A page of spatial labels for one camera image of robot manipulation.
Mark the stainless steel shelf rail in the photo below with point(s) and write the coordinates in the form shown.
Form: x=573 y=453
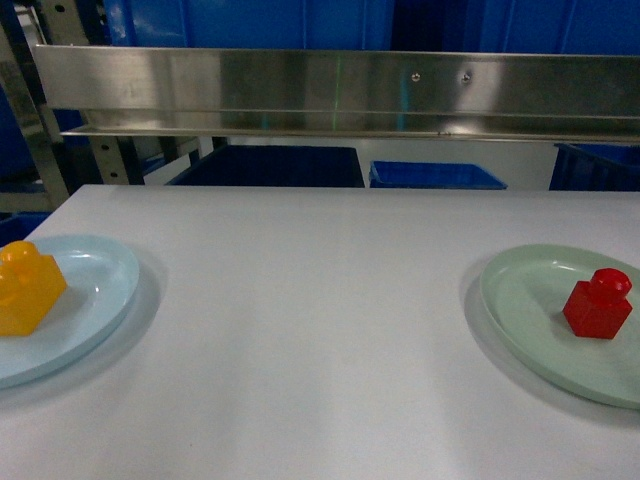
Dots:
x=446 y=96

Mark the light blue plate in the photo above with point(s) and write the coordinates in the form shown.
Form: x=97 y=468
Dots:
x=102 y=276

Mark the light green plate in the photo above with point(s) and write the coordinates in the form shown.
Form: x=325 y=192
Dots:
x=524 y=290

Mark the perforated metal rack post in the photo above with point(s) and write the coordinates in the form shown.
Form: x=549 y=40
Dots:
x=110 y=154

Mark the dark blue bin centre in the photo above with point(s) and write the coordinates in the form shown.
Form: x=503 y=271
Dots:
x=275 y=166

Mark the red toy block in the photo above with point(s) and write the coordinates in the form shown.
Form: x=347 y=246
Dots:
x=598 y=308

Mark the small blue bin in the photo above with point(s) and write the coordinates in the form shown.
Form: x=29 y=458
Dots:
x=429 y=175

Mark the yellow toy block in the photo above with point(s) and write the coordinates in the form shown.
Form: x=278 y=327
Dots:
x=31 y=284

